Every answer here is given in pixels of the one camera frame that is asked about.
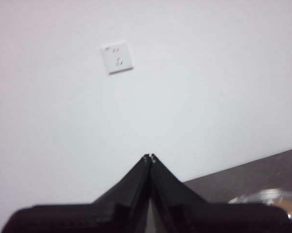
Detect white wall socket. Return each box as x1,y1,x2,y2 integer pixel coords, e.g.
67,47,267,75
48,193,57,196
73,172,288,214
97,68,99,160
100,42,134,75

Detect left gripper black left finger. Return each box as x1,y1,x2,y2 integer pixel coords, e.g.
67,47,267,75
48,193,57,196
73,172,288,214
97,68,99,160
1,153,152,233

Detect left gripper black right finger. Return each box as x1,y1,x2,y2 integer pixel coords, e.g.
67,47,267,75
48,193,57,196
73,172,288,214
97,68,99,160
149,152,292,233

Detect glass lid with green knob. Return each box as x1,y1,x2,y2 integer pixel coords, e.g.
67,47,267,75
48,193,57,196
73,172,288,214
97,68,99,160
227,188,292,222

